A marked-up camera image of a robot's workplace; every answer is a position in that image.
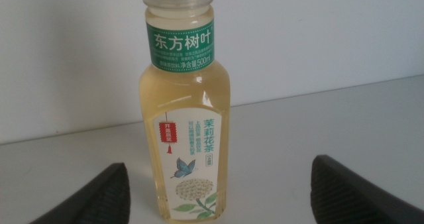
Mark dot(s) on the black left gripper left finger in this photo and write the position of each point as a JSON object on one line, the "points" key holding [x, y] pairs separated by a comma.
{"points": [[102, 201]]}

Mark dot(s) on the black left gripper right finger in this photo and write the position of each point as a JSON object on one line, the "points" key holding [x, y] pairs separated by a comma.
{"points": [[341, 197]]}

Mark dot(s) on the yellow tea bottle green label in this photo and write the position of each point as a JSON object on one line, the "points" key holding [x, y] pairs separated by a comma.
{"points": [[185, 94]]}

